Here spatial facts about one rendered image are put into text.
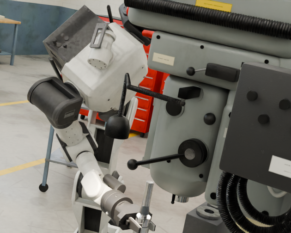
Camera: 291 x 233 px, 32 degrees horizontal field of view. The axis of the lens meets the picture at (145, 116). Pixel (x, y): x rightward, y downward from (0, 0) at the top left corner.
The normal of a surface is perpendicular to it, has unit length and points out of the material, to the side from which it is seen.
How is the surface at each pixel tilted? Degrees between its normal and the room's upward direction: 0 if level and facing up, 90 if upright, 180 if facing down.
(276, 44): 90
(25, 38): 90
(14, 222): 0
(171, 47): 90
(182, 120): 90
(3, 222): 0
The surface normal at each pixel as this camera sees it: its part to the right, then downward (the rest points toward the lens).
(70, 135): 0.47, 0.76
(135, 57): 0.47, 0.21
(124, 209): 0.19, -0.96
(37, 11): 0.86, 0.26
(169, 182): -0.51, 0.54
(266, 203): -0.47, 0.11
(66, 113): 0.74, 0.55
